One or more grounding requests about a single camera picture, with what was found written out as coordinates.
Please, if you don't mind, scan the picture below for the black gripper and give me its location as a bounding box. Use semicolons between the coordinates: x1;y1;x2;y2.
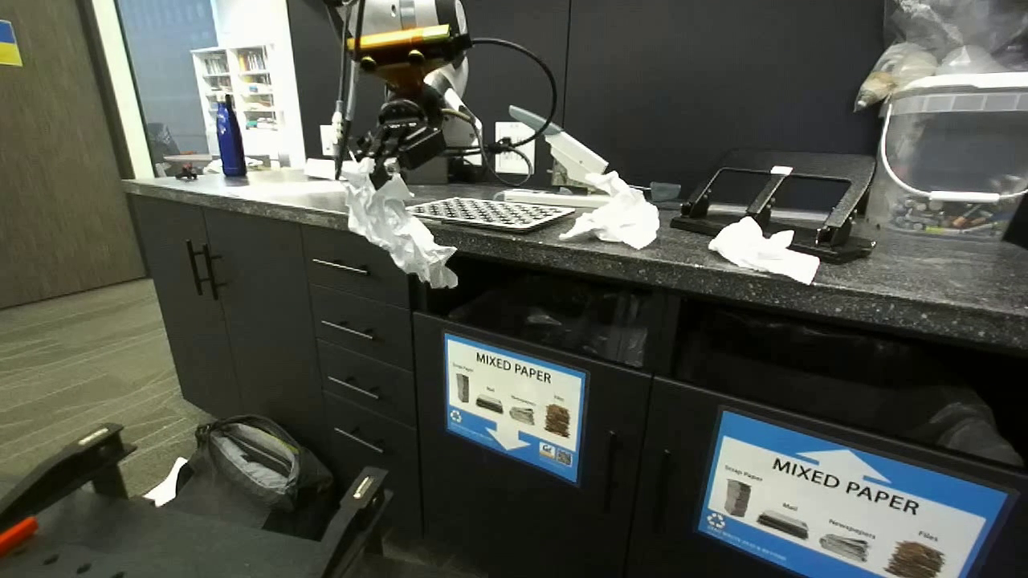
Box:
371;95;480;177

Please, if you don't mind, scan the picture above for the white paper piece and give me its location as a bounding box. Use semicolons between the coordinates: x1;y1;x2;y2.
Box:
340;162;461;288

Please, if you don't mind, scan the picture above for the white paper pile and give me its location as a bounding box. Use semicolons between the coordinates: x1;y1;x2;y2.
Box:
563;171;661;250

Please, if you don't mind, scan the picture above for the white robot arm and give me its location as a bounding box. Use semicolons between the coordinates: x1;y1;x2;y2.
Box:
323;0;481;184

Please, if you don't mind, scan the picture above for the dark counter cabinet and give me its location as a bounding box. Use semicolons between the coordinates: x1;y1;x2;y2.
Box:
130;184;1028;578

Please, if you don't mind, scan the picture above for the blue water bottle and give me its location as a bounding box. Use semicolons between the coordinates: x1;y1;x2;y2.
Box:
214;95;247;181

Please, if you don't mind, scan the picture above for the left mixed paper sign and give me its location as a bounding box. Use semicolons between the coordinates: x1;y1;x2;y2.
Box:
445;331;591;486

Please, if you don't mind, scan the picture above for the mixed paper sign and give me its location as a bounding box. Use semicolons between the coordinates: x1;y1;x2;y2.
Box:
445;331;591;486
696;411;1010;578

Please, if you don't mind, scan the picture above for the crumpled paper near stand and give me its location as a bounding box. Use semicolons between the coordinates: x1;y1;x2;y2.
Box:
710;219;819;286

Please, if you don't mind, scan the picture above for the black grey backpack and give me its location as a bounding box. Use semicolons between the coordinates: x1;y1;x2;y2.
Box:
195;413;334;538

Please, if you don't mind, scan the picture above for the white paper on floor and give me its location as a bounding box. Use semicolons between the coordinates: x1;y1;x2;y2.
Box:
144;457;189;506

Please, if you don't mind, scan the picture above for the right mixed paper sign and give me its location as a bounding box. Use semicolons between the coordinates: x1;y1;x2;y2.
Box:
696;411;1010;578

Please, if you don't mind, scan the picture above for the clear plastic container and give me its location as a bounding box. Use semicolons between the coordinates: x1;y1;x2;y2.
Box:
868;70;1028;237

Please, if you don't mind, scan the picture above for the white wall outlet plate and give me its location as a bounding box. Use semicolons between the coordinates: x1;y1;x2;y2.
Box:
495;122;533;177

